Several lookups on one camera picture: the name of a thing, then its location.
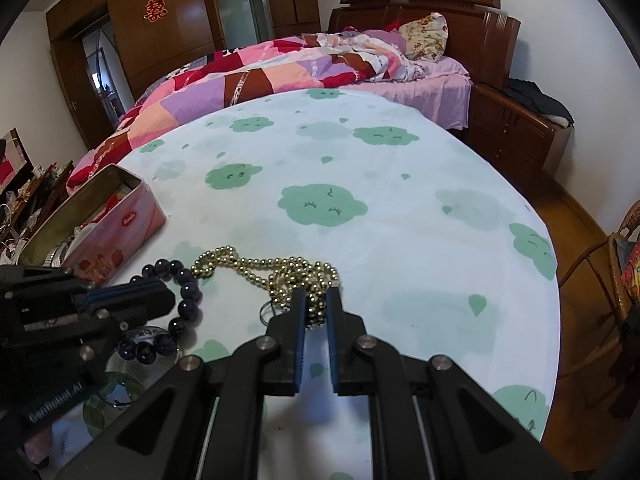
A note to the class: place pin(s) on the floral pillow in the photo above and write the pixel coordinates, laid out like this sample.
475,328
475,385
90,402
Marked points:
426,38

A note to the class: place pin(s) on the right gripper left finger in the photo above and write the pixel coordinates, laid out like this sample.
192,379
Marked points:
283,372

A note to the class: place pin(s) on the cluttered side shelf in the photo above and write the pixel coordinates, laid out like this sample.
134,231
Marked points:
29,195

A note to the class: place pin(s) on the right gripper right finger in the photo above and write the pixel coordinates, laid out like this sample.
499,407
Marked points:
349,373

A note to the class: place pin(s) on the wooden nightstand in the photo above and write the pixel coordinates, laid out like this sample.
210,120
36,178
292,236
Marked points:
523,146

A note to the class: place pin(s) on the cloud pattern tablecloth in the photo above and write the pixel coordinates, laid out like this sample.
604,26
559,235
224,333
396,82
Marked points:
434,249

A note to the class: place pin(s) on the dark clothes on nightstand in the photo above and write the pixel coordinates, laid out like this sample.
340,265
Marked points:
529,95

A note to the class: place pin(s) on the pink bed sheet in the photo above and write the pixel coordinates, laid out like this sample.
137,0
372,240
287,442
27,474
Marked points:
442,95

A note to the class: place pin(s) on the wooden wardrobe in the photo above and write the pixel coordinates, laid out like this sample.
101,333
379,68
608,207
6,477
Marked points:
106,54

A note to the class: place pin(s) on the pink metal tin box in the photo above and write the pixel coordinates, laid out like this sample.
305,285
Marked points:
108,220

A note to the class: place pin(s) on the patchwork pink quilt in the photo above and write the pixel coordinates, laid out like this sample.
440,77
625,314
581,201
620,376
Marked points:
310,61

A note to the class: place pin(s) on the wooden bed with headboard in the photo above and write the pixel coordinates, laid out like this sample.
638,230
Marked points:
481,37

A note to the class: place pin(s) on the thin green jade bangle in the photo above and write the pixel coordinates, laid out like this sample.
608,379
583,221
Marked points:
140,359

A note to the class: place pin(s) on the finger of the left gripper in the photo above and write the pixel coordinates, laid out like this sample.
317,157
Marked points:
126,291
114,318

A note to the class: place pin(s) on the red double happiness sticker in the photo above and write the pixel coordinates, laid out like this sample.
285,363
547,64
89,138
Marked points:
155,10

